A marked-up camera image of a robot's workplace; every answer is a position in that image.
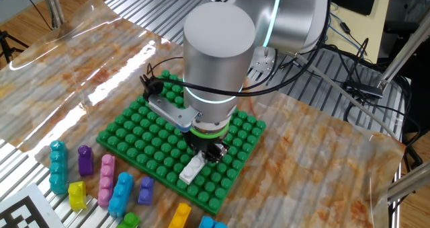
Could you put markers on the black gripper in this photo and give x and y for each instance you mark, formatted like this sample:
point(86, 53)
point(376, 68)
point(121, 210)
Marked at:
point(205, 144)

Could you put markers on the white four-stud block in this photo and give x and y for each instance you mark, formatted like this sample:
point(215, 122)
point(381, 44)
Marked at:
point(189, 172)

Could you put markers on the green studded baseplate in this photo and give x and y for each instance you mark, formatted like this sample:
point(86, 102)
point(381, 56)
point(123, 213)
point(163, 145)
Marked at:
point(148, 144)

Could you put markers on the orange-yellow four-stud block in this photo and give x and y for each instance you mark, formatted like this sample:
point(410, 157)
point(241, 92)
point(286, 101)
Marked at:
point(180, 216)

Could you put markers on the blue two-by-two block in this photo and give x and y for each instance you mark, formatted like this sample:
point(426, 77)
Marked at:
point(211, 223)

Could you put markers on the indigo two-stud block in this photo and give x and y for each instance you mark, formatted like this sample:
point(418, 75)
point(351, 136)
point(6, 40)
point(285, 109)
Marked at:
point(146, 191)

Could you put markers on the marble pattern plastic mat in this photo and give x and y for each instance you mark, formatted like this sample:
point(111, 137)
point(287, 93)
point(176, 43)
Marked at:
point(302, 171)

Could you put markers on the blue three-stud block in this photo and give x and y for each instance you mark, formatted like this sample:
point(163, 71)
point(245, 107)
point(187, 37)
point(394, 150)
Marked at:
point(121, 194)

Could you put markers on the silver robot mounting plate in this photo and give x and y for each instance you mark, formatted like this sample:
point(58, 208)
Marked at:
point(263, 65)

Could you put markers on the green two-stud block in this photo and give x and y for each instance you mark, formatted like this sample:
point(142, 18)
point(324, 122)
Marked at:
point(129, 220)

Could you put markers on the pink four-stud block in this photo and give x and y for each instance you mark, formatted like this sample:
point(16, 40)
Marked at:
point(107, 181)

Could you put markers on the purple stepped block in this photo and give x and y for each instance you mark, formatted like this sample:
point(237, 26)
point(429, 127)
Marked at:
point(86, 162)

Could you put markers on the lime yellow curved block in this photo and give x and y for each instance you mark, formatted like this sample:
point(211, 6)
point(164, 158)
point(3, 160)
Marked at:
point(77, 196)

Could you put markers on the teal four-stud block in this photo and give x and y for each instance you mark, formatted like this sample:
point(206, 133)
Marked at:
point(58, 167)

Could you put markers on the black adapter box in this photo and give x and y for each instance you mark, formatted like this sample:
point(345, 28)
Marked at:
point(364, 89)

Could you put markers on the white fiducial tag board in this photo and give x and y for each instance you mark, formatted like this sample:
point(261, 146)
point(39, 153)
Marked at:
point(33, 194)

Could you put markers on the beige desk board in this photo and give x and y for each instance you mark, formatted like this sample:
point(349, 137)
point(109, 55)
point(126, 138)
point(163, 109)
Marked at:
point(366, 29)

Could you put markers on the black tripod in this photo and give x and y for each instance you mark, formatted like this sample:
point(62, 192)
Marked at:
point(5, 46)

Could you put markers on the aluminium frame strut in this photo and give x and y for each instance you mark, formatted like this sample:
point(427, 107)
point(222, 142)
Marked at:
point(410, 184)
point(52, 6)
point(403, 51)

